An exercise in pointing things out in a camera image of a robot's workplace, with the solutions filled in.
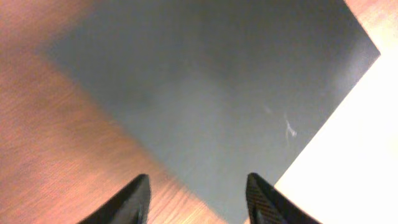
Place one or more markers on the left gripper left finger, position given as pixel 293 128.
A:
pixel 128 206

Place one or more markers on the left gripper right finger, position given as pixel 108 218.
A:
pixel 266 205

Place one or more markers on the dark green box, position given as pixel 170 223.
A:
pixel 218 89

